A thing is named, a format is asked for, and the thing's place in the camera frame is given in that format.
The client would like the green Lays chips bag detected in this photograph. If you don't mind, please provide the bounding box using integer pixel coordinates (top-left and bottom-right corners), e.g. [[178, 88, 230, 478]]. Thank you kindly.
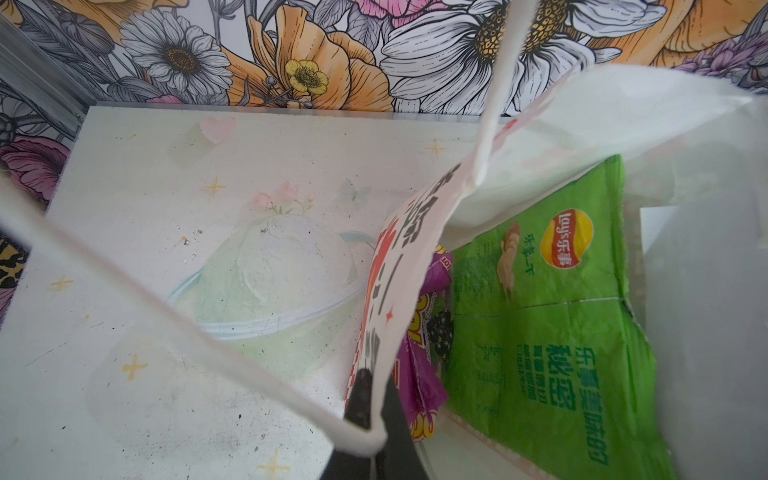
[[443, 156, 676, 479]]

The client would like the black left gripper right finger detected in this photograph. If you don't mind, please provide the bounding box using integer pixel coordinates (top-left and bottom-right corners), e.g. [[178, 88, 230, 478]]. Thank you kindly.
[[376, 378, 428, 480]]

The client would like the aluminium frame post left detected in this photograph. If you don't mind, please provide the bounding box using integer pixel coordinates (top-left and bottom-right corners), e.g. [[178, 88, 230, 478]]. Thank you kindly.
[[1, 15, 95, 140]]

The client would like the white floral paper bag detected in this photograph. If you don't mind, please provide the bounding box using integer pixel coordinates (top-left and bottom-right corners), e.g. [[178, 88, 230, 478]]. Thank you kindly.
[[1, 1, 767, 479]]

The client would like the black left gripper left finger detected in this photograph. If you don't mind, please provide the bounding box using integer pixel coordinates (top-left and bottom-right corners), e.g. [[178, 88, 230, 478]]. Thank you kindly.
[[320, 368, 372, 480]]

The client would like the purple snack packet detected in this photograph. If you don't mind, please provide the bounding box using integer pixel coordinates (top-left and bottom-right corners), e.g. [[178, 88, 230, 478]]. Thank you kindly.
[[393, 246, 453, 442]]

